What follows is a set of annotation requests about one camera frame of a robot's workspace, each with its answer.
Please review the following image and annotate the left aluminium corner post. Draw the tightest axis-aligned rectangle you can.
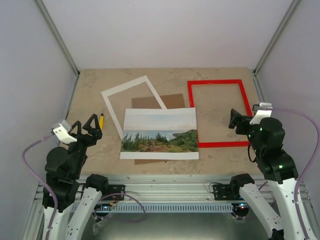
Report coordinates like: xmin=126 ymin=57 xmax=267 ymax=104
xmin=34 ymin=0 xmax=80 ymax=78

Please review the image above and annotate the aluminium rail platform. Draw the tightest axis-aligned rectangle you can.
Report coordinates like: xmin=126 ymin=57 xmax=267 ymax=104
xmin=21 ymin=174 xmax=313 ymax=240

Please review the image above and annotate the white passe-partout mat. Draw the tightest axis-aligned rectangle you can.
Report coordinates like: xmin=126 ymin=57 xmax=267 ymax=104
xmin=101 ymin=75 xmax=167 ymax=137

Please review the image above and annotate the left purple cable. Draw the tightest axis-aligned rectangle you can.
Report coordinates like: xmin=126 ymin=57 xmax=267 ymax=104
xmin=21 ymin=133 xmax=148 ymax=240

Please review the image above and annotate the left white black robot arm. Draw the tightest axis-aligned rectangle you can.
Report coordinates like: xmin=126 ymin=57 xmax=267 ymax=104
xmin=42 ymin=114 xmax=110 ymax=240

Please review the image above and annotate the red wooden picture frame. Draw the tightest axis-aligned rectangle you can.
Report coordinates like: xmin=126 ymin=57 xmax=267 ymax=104
xmin=187 ymin=79 xmax=253 ymax=148

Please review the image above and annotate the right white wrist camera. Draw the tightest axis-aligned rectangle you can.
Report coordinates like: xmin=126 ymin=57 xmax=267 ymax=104
xmin=249 ymin=102 xmax=273 ymax=125

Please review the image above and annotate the landscape photo with white mat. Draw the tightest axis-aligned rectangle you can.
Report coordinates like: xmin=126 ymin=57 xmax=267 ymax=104
xmin=120 ymin=107 xmax=200 ymax=161

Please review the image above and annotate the clear plastic bag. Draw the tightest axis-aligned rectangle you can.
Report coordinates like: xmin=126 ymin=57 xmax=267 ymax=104
xmin=92 ymin=217 xmax=105 ymax=236

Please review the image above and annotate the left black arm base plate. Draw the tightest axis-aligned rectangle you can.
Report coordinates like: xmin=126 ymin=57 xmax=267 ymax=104
xmin=106 ymin=184 xmax=126 ymax=202

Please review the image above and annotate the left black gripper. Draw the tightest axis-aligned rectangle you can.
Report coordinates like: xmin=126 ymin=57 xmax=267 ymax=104
xmin=69 ymin=113 xmax=104 ymax=177

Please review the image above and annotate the right aluminium corner post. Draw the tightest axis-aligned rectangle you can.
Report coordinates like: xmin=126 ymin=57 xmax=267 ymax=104
xmin=252 ymin=0 xmax=303 ymax=77

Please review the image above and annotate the light blue cable duct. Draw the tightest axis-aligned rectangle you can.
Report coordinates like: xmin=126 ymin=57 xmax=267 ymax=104
xmin=93 ymin=202 xmax=233 ymax=214

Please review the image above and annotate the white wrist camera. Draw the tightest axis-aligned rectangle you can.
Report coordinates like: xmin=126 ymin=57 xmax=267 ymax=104
xmin=52 ymin=119 xmax=77 ymax=145
xmin=249 ymin=102 xmax=273 ymax=125

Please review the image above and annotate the yellow handled screwdriver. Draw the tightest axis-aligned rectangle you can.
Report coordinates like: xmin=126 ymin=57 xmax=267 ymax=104
xmin=99 ymin=113 xmax=105 ymax=130

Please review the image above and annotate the brown frame backing board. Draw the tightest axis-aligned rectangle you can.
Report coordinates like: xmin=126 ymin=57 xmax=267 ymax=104
xmin=131 ymin=93 xmax=185 ymax=165

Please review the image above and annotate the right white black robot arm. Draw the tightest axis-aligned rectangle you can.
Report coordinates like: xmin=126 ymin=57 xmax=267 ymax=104
xmin=228 ymin=109 xmax=317 ymax=240

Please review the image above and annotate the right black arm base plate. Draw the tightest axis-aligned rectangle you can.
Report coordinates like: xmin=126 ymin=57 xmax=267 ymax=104
xmin=208 ymin=182 xmax=242 ymax=201

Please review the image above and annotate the aluminium corner post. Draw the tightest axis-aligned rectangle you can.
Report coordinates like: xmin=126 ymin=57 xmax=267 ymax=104
xmin=34 ymin=0 xmax=80 ymax=78
xmin=252 ymin=0 xmax=303 ymax=77

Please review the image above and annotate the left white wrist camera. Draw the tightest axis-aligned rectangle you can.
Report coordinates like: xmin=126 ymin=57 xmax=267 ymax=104
xmin=52 ymin=119 xmax=77 ymax=145

